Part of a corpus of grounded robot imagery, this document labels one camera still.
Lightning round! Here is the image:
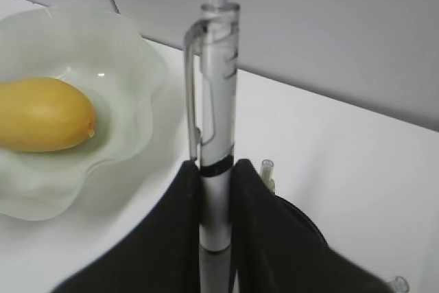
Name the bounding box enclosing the white grey ballpoint pen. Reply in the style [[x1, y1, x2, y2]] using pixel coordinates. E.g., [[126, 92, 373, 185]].
[[183, 0, 240, 292]]

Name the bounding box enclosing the black mesh pen holder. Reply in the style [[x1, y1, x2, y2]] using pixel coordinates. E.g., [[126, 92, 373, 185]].
[[276, 196, 328, 246]]

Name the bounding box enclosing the blue grey ballpoint pen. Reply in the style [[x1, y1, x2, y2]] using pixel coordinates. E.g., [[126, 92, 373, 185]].
[[388, 276, 410, 293]]

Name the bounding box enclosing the green beige ballpoint pen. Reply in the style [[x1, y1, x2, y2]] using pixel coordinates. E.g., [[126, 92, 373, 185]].
[[259, 159, 275, 194]]

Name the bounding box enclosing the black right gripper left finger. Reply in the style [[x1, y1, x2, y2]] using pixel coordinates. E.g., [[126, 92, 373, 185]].
[[55, 161, 202, 292]]

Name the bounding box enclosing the frosted green wavy plate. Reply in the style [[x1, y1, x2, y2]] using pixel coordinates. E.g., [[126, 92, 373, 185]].
[[1, 8, 169, 221]]

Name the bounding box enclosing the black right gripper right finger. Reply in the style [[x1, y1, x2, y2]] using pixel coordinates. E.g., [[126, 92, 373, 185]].
[[230, 159, 390, 292]]

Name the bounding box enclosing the yellow mango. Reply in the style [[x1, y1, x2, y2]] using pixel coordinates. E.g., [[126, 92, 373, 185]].
[[1, 77, 95, 152]]

